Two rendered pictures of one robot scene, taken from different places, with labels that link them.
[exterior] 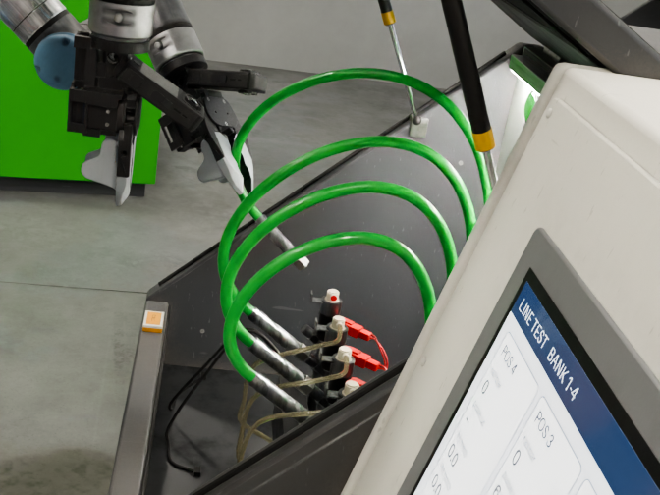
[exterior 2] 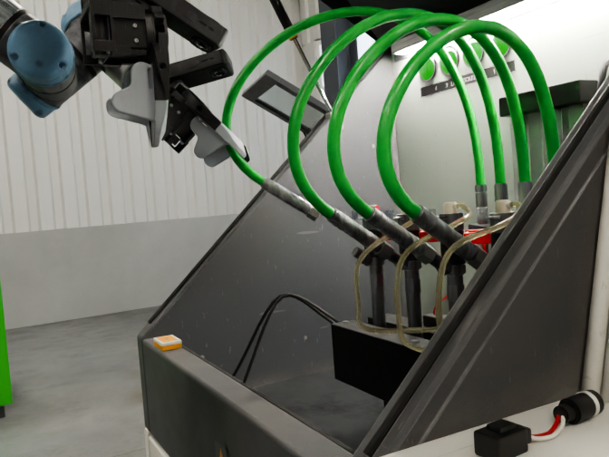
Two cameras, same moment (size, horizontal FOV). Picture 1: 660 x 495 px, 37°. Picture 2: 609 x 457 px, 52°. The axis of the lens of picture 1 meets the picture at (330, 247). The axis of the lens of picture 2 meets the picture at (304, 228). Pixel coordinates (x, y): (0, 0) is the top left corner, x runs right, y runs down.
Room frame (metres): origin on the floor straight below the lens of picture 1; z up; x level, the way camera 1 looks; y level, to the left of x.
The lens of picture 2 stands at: (0.43, 0.35, 1.16)
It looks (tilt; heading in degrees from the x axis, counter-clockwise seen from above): 3 degrees down; 341
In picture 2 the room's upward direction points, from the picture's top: 4 degrees counter-clockwise
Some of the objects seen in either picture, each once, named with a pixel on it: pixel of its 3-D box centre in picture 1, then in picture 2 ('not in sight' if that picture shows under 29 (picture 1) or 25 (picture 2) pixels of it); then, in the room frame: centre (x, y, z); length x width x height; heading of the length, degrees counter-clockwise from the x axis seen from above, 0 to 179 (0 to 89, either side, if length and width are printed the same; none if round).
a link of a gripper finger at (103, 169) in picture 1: (105, 172); (139, 104); (1.15, 0.29, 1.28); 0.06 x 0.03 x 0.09; 99
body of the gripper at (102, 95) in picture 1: (110, 84); (124, 11); (1.16, 0.29, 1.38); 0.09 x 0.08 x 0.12; 99
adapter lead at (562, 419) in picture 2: not in sight; (543, 421); (0.79, 0.06, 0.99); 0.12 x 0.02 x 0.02; 104
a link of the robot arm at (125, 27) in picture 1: (121, 20); not in sight; (1.16, 0.29, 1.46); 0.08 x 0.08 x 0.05
